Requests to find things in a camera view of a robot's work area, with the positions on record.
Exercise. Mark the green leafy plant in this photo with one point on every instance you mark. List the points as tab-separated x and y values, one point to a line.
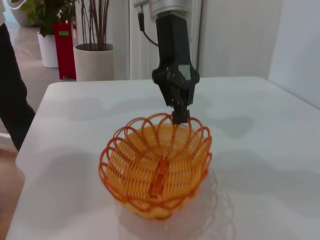
47	15

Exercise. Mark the white plant pot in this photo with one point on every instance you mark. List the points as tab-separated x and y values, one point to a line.
47	52

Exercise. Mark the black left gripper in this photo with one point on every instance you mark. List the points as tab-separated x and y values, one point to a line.
173	50

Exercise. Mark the bare-stemmed plant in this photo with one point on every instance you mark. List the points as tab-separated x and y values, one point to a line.
96	25

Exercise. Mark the person in black trousers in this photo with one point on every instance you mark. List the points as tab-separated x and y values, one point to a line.
12	100

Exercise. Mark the red cabinet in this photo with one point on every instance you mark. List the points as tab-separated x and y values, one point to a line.
64	50

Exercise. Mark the white bowl-shaped planter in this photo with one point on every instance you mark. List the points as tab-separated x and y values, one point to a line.
21	16

